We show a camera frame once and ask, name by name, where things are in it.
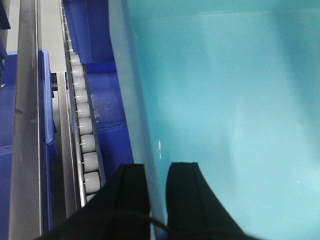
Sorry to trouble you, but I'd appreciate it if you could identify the white roller track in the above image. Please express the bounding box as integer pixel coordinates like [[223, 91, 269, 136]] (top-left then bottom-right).
[[60, 0, 106, 207]]

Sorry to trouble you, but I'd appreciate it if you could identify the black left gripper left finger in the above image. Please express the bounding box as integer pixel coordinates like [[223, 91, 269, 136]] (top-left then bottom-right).
[[40, 164, 151, 240]]

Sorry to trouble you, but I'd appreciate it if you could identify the steel divider rail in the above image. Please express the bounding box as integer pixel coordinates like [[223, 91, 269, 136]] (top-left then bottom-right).
[[8, 0, 43, 240]]

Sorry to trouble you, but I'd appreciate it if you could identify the light blue bin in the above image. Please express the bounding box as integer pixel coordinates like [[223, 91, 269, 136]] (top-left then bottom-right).
[[108, 0, 320, 240]]

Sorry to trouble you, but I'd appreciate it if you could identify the dark blue bin under shelf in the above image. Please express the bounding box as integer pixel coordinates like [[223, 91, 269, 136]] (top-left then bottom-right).
[[63, 0, 134, 177]]

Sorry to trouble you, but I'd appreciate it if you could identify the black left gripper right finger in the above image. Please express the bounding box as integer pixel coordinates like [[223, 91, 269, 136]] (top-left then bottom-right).
[[165, 162, 251, 240]]

